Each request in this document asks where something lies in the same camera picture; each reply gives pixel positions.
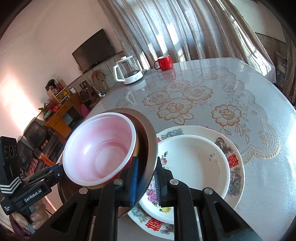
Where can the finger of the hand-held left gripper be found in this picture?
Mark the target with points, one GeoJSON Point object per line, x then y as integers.
{"type": "Point", "coordinates": [54, 175]}
{"type": "Point", "coordinates": [54, 166]}

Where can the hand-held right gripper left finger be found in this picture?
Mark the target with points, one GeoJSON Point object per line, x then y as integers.
{"type": "Point", "coordinates": [134, 183]}

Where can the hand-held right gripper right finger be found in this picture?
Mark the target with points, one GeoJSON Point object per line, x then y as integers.
{"type": "Point", "coordinates": [158, 185]}

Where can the yellow bowl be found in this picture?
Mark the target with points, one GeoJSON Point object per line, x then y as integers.
{"type": "Point", "coordinates": [138, 149]}

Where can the steel bowl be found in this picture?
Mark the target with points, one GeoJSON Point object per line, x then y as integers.
{"type": "Point", "coordinates": [148, 148]}

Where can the plain white plate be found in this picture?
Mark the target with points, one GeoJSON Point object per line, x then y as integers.
{"type": "Point", "coordinates": [192, 162]}

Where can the red bowl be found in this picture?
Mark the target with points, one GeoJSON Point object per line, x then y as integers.
{"type": "Point", "coordinates": [99, 148]}

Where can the plate with colourful flowers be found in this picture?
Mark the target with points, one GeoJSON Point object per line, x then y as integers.
{"type": "Point", "coordinates": [235, 171]}

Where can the person's left hand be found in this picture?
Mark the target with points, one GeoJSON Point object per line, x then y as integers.
{"type": "Point", "coordinates": [38, 217]}

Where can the dark sofa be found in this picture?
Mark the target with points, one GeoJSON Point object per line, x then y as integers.
{"type": "Point", "coordinates": [37, 129]}

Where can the wooden desk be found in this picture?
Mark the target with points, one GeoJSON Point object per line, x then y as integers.
{"type": "Point", "coordinates": [60, 113]}

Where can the potted plant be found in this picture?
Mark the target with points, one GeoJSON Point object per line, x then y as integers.
{"type": "Point", "coordinates": [45, 112]}

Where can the pink bag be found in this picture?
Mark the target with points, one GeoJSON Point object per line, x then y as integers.
{"type": "Point", "coordinates": [85, 110]}

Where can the shelf with decorations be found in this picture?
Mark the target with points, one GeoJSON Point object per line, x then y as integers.
{"type": "Point", "coordinates": [61, 93]}

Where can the black speaker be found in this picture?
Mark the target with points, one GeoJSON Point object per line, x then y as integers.
{"type": "Point", "coordinates": [86, 95]}

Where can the lace patterned tablecloth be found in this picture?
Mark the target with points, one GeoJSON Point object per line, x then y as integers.
{"type": "Point", "coordinates": [180, 109]}

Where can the wooden chair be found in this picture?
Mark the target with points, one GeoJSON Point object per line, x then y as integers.
{"type": "Point", "coordinates": [99, 78]}

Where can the white glass kettle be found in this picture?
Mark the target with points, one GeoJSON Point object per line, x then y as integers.
{"type": "Point", "coordinates": [133, 77]}

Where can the red mug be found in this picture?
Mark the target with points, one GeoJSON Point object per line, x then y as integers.
{"type": "Point", "coordinates": [165, 63]}

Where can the black television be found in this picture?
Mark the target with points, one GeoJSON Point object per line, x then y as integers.
{"type": "Point", "coordinates": [94, 51]}

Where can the grey window curtain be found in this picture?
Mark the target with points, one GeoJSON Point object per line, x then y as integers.
{"type": "Point", "coordinates": [185, 27]}
{"type": "Point", "coordinates": [290, 69]}

